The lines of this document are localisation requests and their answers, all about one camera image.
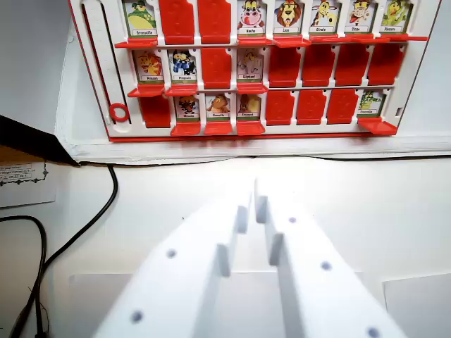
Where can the red flap of giraffe window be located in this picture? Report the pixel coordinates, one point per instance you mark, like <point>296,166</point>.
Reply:
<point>331,38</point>

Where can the white rectangular sheet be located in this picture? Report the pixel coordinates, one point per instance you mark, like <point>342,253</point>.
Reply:
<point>95,292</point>
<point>419,306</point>

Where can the white printed paper card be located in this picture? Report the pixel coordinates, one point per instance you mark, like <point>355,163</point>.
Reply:
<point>24,190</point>

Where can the red and white game board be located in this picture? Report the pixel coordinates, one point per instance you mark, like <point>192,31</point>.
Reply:
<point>412,70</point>

